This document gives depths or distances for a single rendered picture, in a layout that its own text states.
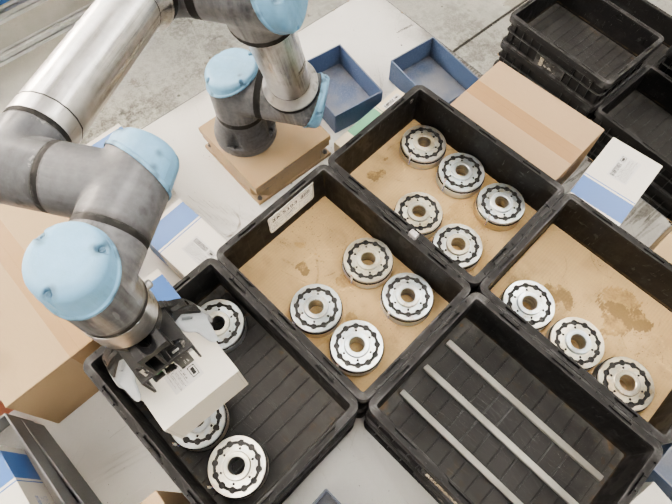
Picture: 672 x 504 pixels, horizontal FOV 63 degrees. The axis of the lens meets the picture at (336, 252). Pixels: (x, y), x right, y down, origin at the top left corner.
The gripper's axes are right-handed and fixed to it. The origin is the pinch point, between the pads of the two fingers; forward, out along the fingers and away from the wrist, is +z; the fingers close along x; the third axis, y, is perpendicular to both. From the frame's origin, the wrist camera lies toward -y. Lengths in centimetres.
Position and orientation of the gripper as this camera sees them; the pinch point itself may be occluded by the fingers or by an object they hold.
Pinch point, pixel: (166, 349)
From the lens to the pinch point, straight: 82.5
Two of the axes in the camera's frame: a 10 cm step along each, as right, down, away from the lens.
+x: 7.6, -5.9, 2.8
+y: 6.5, 6.9, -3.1
